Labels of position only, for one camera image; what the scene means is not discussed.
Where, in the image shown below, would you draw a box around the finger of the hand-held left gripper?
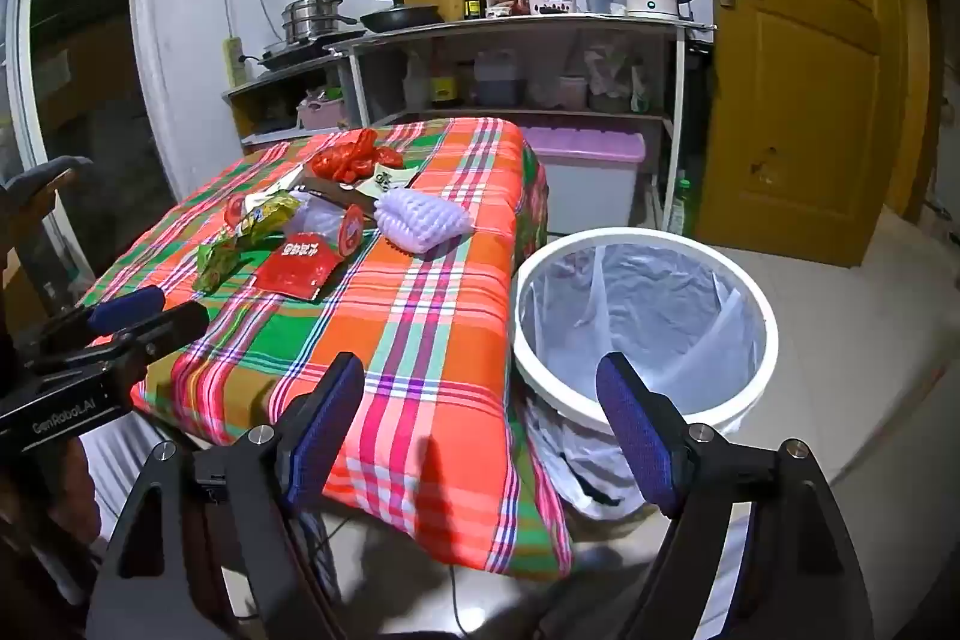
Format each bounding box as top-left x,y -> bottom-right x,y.
30,302 -> 211,378
34,285 -> 166,356

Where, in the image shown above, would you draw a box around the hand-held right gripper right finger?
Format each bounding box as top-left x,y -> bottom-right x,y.
595,351 -> 875,640

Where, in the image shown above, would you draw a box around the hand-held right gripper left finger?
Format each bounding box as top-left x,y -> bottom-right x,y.
86,351 -> 368,640

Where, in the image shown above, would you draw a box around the white round bin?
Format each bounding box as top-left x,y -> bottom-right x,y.
512,226 -> 781,521

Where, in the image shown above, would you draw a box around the white paper bag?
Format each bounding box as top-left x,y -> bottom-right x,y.
259,167 -> 308,195

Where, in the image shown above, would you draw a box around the red plastic bag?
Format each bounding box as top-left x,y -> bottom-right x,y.
310,128 -> 406,185

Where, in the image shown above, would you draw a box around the pale green bun packet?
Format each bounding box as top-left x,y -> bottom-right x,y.
358,161 -> 422,196

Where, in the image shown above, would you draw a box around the clear plastic bin liner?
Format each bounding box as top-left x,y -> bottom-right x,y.
517,239 -> 766,521

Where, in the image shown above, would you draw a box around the red sachet packet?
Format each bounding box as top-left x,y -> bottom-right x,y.
255,231 -> 347,304

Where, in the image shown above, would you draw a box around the yellow green snack packet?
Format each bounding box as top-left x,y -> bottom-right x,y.
225,192 -> 305,251

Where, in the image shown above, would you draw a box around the plaid tablecloth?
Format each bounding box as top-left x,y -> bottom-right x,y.
79,117 -> 575,581

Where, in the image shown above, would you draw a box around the brown carton box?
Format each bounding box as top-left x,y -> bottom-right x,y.
296,175 -> 376,229

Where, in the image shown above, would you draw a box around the green plastic bottle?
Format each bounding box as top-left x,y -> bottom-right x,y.
667,179 -> 698,238

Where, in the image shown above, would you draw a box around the pink basket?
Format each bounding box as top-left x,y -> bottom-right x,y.
298,92 -> 350,131

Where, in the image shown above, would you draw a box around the purple lid storage box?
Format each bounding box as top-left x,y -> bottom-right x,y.
517,124 -> 647,236

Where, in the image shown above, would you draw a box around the sliding glass door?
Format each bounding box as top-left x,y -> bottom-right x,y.
0,0 -> 177,281

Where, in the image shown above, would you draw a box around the low white shelf unit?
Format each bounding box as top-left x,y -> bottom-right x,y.
221,51 -> 353,154

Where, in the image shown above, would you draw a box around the black induction cooker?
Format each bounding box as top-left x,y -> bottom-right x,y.
240,36 -> 368,73

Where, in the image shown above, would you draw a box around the steel pot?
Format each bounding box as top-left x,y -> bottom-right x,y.
281,0 -> 359,41

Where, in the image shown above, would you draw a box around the white spray bottle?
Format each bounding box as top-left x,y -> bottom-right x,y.
403,51 -> 430,109

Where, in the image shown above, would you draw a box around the crumpled plastic bags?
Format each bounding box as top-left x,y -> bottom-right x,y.
585,47 -> 650,112

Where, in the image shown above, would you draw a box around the yellow label bottle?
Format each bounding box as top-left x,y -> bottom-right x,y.
429,51 -> 460,107

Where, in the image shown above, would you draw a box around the dark liquid jug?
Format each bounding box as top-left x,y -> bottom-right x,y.
474,50 -> 524,107

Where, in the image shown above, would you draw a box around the black frying pan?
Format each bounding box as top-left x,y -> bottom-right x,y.
358,0 -> 443,32

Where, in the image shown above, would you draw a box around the yellow wooden door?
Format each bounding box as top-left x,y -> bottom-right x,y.
690,0 -> 908,270

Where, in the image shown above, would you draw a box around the grey curved handle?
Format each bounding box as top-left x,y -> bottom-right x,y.
0,155 -> 95,195

